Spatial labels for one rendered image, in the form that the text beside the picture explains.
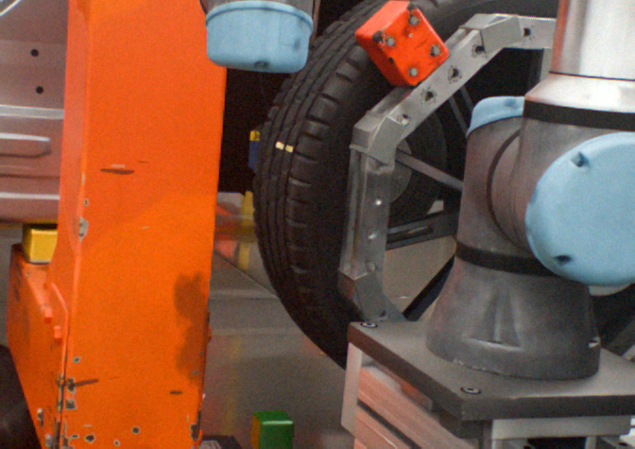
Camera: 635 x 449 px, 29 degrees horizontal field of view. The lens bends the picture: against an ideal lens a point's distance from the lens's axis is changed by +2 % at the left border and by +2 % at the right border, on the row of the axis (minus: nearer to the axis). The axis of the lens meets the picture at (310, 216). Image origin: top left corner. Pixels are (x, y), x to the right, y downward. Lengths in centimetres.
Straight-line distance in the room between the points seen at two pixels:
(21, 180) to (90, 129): 54
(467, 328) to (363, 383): 21
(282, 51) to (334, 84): 78
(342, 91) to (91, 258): 43
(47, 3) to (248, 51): 108
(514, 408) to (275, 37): 36
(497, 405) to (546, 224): 17
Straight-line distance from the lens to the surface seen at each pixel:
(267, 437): 137
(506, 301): 106
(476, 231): 107
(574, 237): 91
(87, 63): 140
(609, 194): 91
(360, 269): 160
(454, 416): 101
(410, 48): 158
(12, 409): 185
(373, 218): 159
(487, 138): 106
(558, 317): 107
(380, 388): 121
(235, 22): 87
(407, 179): 216
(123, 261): 143
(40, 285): 182
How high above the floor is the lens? 111
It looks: 10 degrees down
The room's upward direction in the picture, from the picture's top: 5 degrees clockwise
